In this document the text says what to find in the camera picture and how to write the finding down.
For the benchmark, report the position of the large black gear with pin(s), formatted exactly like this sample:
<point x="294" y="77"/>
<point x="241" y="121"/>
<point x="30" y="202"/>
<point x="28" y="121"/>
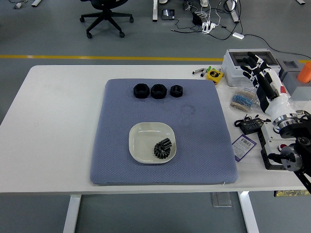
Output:
<point x="160" y="153"/>

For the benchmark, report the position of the black desk phone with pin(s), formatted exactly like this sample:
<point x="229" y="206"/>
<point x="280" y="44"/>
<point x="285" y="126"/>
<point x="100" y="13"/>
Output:
<point x="168" y="14"/>

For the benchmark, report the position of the white marker black tip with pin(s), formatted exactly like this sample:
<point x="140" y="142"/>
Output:
<point x="203" y="73"/>

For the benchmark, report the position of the yellow tape measure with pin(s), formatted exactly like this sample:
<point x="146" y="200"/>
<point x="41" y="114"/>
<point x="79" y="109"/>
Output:
<point x="214" y="75"/>

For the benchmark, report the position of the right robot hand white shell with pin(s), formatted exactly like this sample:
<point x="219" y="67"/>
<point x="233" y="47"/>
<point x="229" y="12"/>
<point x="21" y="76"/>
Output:
<point x="277" y="104"/>

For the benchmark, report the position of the large black hex nut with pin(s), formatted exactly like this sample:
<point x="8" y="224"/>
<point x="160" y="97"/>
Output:
<point x="141" y="91"/>
<point x="158" y="92"/>

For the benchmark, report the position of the white power strip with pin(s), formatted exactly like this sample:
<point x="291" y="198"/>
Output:
<point x="209" y="27"/>

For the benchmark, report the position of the blue-grey quilted mat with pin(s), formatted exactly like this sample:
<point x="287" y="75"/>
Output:
<point x="116" y="145"/>

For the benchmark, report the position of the black power brick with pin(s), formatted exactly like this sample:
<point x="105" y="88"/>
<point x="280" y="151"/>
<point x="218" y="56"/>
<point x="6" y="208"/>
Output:
<point x="197" y="19"/>

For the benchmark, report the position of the grey block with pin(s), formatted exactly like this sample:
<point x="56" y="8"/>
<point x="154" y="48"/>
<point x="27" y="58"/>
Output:
<point x="300" y="89"/>

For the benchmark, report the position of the bag of blue resistors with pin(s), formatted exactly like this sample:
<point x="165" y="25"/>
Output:
<point x="243" y="99"/>

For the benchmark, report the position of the person's shoe white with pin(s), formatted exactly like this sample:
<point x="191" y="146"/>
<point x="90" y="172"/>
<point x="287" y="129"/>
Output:
<point x="204" y="2"/>

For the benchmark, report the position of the orange cylinder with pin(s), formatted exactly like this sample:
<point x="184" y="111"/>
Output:
<point x="305" y="72"/>

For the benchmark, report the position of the yellow label strip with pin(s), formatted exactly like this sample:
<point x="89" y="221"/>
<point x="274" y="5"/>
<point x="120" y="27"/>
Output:
<point x="289" y="193"/>

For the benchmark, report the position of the small black hex nut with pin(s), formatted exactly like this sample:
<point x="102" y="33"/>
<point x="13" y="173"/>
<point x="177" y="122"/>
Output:
<point x="176" y="91"/>

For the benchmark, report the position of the black digital display module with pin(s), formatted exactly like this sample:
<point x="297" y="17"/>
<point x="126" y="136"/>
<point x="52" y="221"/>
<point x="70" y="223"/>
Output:
<point x="252" y="125"/>

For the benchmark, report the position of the grey floor plate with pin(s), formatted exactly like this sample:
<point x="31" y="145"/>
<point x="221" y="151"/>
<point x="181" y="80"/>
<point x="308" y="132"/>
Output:
<point x="221" y="199"/>

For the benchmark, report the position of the grey electrical enclosure box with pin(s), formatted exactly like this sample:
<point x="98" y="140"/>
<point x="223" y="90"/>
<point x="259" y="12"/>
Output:
<point x="233" y="72"/>

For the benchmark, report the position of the purple-edged label card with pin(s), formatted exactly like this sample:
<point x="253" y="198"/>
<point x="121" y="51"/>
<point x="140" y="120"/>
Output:
<point x="243" y="148"/>

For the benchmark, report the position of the white power adapter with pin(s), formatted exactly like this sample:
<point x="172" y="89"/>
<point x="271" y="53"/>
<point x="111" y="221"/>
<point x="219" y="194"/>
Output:
<point x="238" y="36"/>

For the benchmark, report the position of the black and silver marker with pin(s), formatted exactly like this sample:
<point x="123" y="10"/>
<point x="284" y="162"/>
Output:
<point x="198" y="71"/>

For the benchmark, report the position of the small black gear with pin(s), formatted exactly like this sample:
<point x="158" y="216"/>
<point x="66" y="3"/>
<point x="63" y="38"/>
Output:
<point x="167" y="142"/>

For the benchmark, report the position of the white square plate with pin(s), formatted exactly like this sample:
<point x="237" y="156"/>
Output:
<point x="143" y="140"/>

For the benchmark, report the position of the white table leg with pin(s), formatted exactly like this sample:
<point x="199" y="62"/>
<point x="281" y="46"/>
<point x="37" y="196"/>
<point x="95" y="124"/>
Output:
<point x="71" y="213"/>
<point x="249" y="213"/>

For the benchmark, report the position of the white desk leg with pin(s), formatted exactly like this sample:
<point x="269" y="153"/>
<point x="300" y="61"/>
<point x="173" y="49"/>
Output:
<point x="155" y="11"/>
<point x="233" y="12"/>

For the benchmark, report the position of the black office chair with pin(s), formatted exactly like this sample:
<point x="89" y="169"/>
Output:
<point x="107" y="14"/>

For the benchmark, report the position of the grey square holder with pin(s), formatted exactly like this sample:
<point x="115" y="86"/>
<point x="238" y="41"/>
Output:
<point x="290" y="65"/>

